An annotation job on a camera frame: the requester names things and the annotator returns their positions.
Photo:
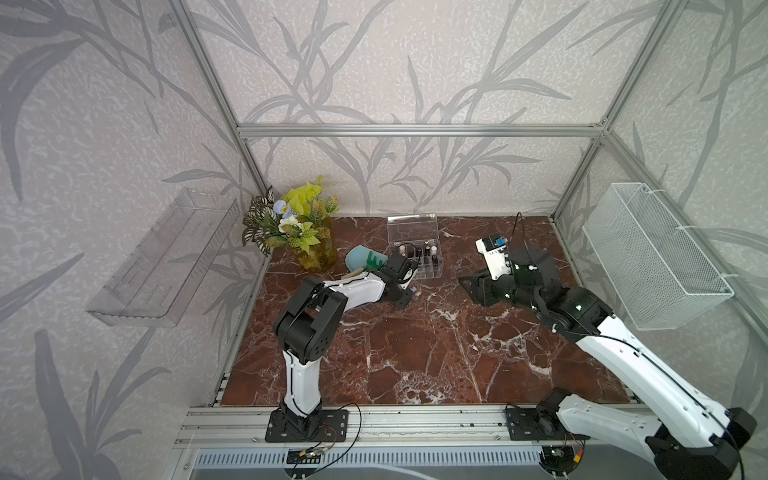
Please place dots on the white wire mesh basket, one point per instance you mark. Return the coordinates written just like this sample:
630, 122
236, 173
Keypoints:
661, 275

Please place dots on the right electronics board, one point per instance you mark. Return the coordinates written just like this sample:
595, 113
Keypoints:
560, 462

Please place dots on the clear acrylic lipstick organizer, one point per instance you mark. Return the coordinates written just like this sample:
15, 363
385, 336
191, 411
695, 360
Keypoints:
407, 234

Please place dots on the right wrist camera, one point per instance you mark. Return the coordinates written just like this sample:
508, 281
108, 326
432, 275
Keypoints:
494, 250

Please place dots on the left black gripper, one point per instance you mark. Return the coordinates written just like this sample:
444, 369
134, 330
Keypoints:
405, 300

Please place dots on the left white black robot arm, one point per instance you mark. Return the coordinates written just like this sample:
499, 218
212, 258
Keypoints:
310, 319

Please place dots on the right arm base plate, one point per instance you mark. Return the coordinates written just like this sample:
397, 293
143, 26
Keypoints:
539, 422

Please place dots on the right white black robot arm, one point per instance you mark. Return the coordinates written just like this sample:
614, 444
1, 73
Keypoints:
686, 435

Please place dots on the green toy rake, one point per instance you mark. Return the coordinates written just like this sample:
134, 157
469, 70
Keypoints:
375, 260

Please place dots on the teal toy shovel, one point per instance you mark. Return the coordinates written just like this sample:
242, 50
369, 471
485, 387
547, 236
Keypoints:
356, 258

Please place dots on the aluminium front rail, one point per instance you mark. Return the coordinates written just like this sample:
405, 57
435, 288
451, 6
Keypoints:
418, 425

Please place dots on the clear plastic wall shelf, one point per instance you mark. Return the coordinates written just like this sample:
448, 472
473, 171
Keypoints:
156, 283

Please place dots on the left electronics board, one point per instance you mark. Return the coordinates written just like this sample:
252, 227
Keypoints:
296, 457

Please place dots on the artificial flowers in yellow vase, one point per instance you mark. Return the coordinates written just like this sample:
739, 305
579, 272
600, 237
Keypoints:
299, 221

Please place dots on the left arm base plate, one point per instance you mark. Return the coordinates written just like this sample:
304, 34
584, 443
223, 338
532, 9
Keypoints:
321, 426

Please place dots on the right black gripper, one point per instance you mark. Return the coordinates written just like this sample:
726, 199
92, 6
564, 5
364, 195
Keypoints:
481, 284

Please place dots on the electronics board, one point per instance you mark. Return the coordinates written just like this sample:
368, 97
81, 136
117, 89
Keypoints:
560, 462
296, 457

